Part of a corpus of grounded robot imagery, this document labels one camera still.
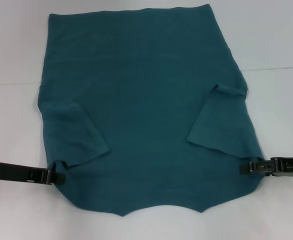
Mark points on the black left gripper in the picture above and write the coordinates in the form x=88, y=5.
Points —
x=21, y=172

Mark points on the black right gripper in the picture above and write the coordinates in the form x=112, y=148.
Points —
x=291, y=167

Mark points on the teal blue shirt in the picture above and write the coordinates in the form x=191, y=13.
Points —
x=141, y=112

